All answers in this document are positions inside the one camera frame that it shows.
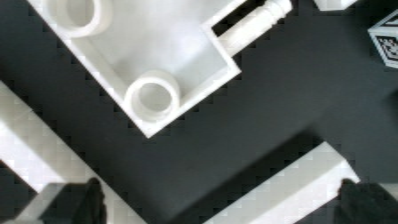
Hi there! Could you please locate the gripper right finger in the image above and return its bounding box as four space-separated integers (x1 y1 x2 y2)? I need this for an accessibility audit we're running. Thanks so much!
334 179 398 224

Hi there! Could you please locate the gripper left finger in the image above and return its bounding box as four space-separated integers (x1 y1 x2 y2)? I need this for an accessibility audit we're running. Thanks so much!
14 177 110 224

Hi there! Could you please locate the white chair seat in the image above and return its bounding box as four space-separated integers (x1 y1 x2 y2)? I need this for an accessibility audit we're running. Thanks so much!
26 0 291 136

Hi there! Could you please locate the white chair leg with tag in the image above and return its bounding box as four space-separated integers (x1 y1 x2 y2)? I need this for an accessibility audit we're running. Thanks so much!
367 14 398 69

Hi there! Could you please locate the white chair leg piece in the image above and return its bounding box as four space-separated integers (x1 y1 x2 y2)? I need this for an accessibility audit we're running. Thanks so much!
314 0 357 11

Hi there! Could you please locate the white U-shaped obstacle fence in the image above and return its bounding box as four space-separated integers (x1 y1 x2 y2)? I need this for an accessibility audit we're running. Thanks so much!
0 82 358 224

